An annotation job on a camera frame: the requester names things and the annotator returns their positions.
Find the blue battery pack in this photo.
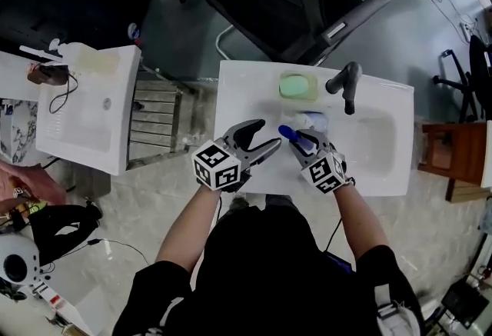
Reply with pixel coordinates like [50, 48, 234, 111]
[325, 252, 354, 274]

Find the black headrest office chair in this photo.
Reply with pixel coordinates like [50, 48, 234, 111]
[432, 33, 492, 125]

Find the black cord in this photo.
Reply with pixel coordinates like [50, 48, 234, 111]
[48, 72, 80, 115]

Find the person's left forearm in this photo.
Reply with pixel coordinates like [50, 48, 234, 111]
[155, 183, 223, 274]

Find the green soap bar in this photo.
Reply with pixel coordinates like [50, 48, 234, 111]
[279, 75, 311, 98]

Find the person's right forearm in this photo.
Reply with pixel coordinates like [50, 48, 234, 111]
[332, 181, 390, 263]

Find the person's black shirt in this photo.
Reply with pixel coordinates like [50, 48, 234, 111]
[111, 194, 427, 336]

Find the metal step rack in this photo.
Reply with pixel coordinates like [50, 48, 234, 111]
[125, 68, 209, 171]

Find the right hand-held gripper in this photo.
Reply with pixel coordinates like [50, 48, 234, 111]
[288, 128, 355, 195]

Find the grey shoulder bag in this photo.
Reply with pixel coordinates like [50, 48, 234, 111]
[374, 282, 422, 336]

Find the dark grey bin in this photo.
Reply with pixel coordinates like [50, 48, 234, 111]
[0, 0, 157, 58]

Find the clear yellow pump bottle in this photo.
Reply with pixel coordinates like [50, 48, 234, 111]
[48, 38, 121, 75]

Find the brown pouch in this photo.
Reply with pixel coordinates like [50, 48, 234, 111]
[26, 62, 71, 87]

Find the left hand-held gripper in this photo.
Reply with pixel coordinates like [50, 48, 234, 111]
[191, 118, 283, 194]

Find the white sink basin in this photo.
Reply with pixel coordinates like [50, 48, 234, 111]
[213, 59, 415, 198]
[479, 119, 492, 190]
[0, 44, 142, 177]

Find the black floor cable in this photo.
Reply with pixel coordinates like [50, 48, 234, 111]
[36, 237, 151, 274]

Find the black box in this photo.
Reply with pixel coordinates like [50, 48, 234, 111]
[440, 275, 490, 329]

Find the marble pattern box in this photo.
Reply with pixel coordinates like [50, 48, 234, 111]
[0, 98, 39, 165]

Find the white domed device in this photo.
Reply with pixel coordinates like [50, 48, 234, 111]
[0, 233, 42, 288]

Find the black mesh office chair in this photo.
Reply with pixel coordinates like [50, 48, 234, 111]
[203, 0, 391, 67]

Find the dark grey faucet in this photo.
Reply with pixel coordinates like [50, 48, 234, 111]
[324, 61, 364, 116]

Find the pink cloth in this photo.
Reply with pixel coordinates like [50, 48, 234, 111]
[0, 161, 67, 215]

